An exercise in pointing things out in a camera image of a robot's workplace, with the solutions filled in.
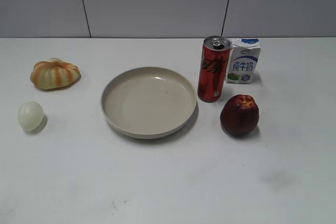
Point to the white egg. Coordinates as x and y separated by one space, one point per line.
30 115

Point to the beige round plate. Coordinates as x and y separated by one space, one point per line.
148 102

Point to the red cola can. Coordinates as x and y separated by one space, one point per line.
214 62

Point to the dark red peach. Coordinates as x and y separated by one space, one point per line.
240 115

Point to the white blue milk carton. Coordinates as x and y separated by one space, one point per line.
243 60

